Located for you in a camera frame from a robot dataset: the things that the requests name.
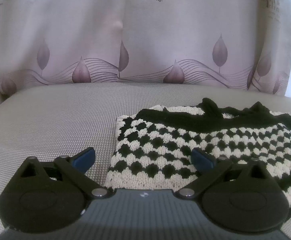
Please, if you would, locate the pink leaf-print curtain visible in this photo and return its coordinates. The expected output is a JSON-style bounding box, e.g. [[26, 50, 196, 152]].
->
[[0, 0, 291, 104]]

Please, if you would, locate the beige woven mattress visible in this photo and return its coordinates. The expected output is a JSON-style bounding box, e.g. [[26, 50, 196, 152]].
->
[[0, 83, 291, 233]]

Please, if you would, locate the black white knitted garment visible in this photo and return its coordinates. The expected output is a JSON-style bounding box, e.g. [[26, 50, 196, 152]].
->
[[105, 98, 291, 217]]

